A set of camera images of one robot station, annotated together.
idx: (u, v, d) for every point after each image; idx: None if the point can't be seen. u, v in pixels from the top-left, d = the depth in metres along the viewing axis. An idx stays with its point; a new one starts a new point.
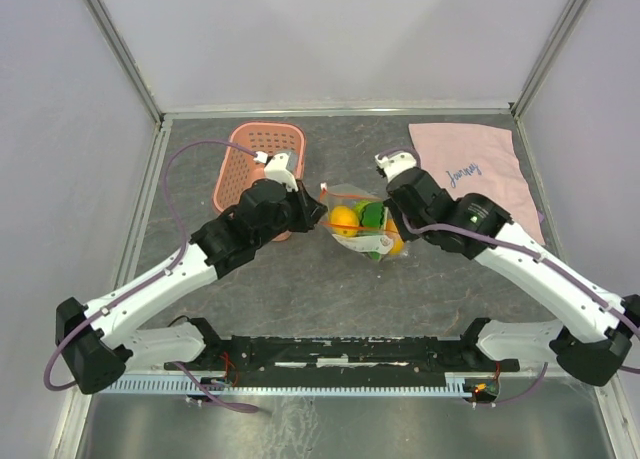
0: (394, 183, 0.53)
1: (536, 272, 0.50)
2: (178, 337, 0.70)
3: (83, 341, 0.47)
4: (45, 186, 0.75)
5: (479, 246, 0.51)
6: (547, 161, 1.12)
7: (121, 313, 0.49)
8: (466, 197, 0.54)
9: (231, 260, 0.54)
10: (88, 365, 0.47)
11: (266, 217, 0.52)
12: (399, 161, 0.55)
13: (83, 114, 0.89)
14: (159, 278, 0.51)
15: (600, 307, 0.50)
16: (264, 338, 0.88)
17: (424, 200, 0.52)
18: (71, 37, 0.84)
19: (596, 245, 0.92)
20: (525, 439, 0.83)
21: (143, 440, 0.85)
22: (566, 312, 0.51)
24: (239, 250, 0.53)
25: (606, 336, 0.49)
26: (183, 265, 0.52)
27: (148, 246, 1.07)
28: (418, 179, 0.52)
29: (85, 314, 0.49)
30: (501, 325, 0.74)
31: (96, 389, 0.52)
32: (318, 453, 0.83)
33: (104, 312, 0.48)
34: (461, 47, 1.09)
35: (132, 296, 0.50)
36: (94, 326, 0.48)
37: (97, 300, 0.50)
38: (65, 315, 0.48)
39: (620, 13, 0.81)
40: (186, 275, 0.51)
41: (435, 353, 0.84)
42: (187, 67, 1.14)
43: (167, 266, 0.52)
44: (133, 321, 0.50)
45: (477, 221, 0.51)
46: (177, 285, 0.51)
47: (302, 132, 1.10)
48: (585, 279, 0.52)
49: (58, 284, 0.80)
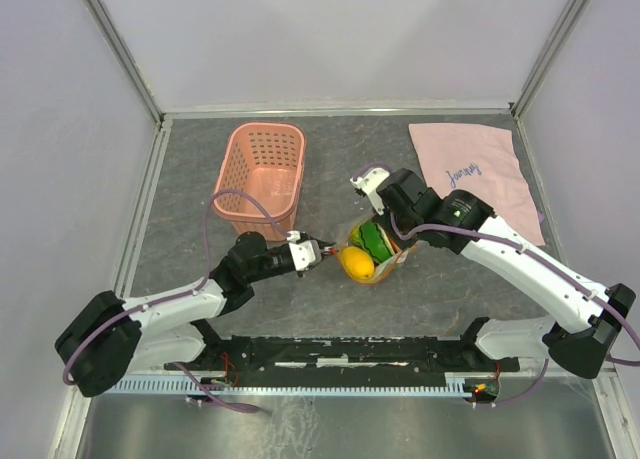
0: (381, 185, 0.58)
1: (517, 262, 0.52)
2: (178, 337, 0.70)
3: (118, 331, 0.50)
4: (45, 187, 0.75)
5: (462, 240, 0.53)
6: (547, 160, 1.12)
7: (156, 313, 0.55)
8: (450, 194, 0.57)
9: (234, 301, 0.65)
10: (112, 357, 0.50)
11: (251, 266, 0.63)
12: (372, 178, 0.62)
13: (83, 115, 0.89)
14: (186, 295, 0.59)
15: (584, 296, 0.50)
16: (264, 338, 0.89)
17: (410, 198, 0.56)
18: (71, 37, 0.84)
19: (595, 245, 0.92)
20: (524, 439, 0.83)
21: (144, 439, 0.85)
22: (549, 301, 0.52)
24: (239, 291, 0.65)
25: (590, 324, 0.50)
26: (206, 291, 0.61)
27: (148, 245, 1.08)
28: (403, 179, 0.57)
29: (124, 308, 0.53)
30: (499, 324, 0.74)
31: (89, 393, 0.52)
32: (318, 453, 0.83)
33: (145, 308, 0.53)
34: (459, 47, 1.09)
35: (166, 303, 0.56)
36: (132, 318, 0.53)
37: (132, 298, 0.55)
38: (100, 306, 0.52)
39: (620, 13, 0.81)
40: (206, 299, 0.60)
41: (435, 353, 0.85)
42: (186, 67, 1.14)
43: (193, 287, 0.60)
44: (156, 326, 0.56)
45: (460, 215, 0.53)
46: (198, 304, 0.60)
47: (302, 132, 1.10)
48: (568, 269, 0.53)
49: (59, 285, 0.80)
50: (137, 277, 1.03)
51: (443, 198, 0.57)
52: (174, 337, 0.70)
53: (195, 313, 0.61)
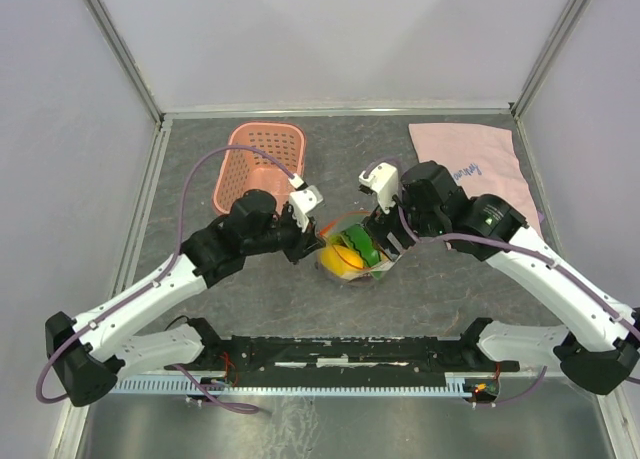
0: (411, 179, 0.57)
1: (547, 278, 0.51)
2: (175, 341, 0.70)
3: (72, 357, 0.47)
4: (46, 187, 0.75)
5: (491, 250, 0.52)
6: (547, 160, 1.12)
7: (109, 327, 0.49)
8: (479, 198, 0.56)
9: (219, 270, 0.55)
10: (81, 380, 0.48)
11: (254, 228, 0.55)
12: (379, 174, 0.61)
13: (83, 115, 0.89)
14: (146, 290, 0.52)
15: (611, 318, 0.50)
16: (264, 338, 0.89)
17: (440, 198, 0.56)
18: (70, 36, 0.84)
19: (595, 245, 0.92)
20: (525, 439, 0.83)
21: (143, 439, 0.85)
22: (575, 320, 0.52)
24: (230, 259, 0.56)
25: (615, 346, 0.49)
26: (172, 276, 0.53)
27: (148, 246, 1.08)
28: (436, 177, 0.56)
29: (74, 329, 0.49)
30: (502, 327, 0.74)
31: (89, 402, 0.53)
32: (318, 453, 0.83)
33: (92, 327, 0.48)
34: (459, 47, 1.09)
35: (121, 311, 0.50)
36: (82, 341, 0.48)
37: (86, 313, 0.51)
38: (54, 329, 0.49)
39: (620, 14, 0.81)
40: (173, 287, 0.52)
41: (435, 353, 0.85)
42: (187, 67, 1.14)
43: (154, 278, 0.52)
44: (122, 335, 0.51)
45: (492, 223, 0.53)
46: (165, 296, 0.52)
47: (302, 132, 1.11)
48: (597, 289, 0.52)
49: (59, 286, 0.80)
50: (137, 277, 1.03)
51: (474, 199, 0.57)
52: (170, 340, 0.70)
53: (167, 305, 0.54)
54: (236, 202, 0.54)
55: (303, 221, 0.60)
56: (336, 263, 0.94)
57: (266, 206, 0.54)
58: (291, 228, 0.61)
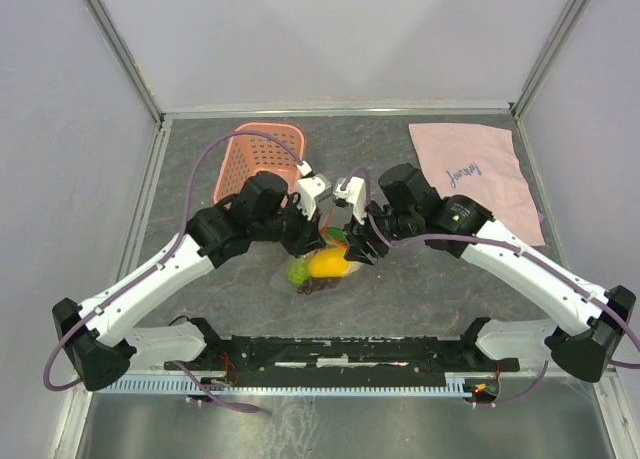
0: (387, 180, 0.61)
1: (515, 265, 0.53)
2: (180, 335, 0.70)
3: (81, 341, 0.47)
4: (46, 187, 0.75)
5: (461, 244, 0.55)
6: (547, 160, 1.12)
7: (115, 312, 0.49)
8: (450, 199, 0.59)
9: (226, 249, 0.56)
10: (93, 363, 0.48)
11: (263, 207, 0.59)
12: (354, 188, 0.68)
13: (83, 115, 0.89)
14: (151, 273, 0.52)
15: (583, 297, 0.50)
16: (264, 338, 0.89)
17: (414, 198, 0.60)
18: (70, 35, 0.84)
19: (595, 245, 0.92)
20: (525, 439, 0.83)
21: (143, 439, 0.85)
22: (549, 304, 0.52)
24: (235, 239, 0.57)
25: (589, 325, 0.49)
26: (176, 258, 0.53)
27: (148, 245, 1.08)
28: (409, 178, 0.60)
29: (79, 315, 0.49)
30: (500, 325, 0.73)
31: (102, 386, 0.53)
32: (318, 453, 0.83)
33: (98, 312, 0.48)
34: (459, 47, 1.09)
35: (126, 295, 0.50)
36: (88, 327, 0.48)
37: (92, 298, 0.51)
38: (60, 316, 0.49)
39: (620, 15, 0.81)
40: (178, 268, 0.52)
41: (435, 353, 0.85)
42: (186, 67, 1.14)
43: (159, 260, 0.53)
44: (129, 319, 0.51)
45: (459, 219, 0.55)
46: (170, 277, 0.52)
47: (302, 132, 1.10)
48: (566, 271, 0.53)
49: (58, 286, 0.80)
50: None
51: (447, 199, 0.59)
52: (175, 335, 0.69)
53: (173, 287, 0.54)
54: (247, 183, 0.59)
55: (309, 207, 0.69)
56: (327, 265, 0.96)
57: (277, 187, 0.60)
58: (295, 218, 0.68)
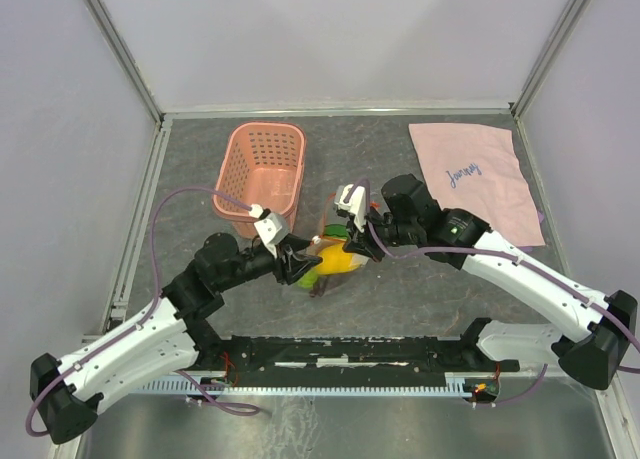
0: (391, 190, 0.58)
1: (515, 275, 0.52)
2: (163, 355, 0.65)
3: (58, 395, 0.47)
4: (46, 187, 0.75)
5: (460, 257, 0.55)
6: (547, 160, 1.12)
7: (93, 368, 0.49)
8: (450, 211, 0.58)
9: (201, 312, 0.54)
10: (63, 418, 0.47)
11: (223, 270, 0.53)
12: (355, 201, 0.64)
13: (83, 116, 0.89)
14: (130, 333, 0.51)
15: (583, 304, 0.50)
16: (264, 338, 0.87)
17: (417, 211, 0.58)
18: (70, 36, 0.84)
19: (595, 245, 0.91)
20: (524, 440, 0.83)
21: (144, 439, 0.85)
22: (549, 312, 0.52)
24: (208, 301, 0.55)
25: (590, 331, 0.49)
26: (154, 320, 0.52)
27: (148, 246, 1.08)
28: (414, 190, 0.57)
29: (58, 370, 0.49)
30: (501, 325, 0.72)
31: (68, 439, 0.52)
32: (318, 453, 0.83)
33: (76, 368, 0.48)
34: (459, 47, 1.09)
35: (104, 352, 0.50)
36: (66, 381, 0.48)
37: (72, 354, 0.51)
38: (40, 369, 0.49)
39: (620, 15, 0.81)
40: (155, 330, 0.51)
41: (435, 353, 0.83)
42: (187, 67, 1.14)
43: (138, 320, 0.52)
44: (106, 376, 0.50)
45: (457, 232, 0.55)
46: (148, 339, 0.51)
47: (302, 132, 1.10)
48: (565, 278, 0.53)
49: (58, 286, 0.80)
50: (137, 278, 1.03)
51: (446, 211, 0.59)
52: (159, 356, 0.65)
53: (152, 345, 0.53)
54: (197, 252, 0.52)
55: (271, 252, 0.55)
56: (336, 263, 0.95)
57: (229, 253, 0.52)
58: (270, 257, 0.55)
